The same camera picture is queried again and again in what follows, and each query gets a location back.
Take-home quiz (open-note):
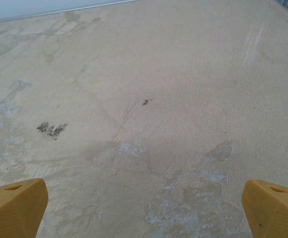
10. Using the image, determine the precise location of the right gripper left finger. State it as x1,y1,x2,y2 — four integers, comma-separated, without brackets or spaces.
0,178,49,238

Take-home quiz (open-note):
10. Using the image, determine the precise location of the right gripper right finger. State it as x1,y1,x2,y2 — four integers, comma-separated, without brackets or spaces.
241,179,288,238

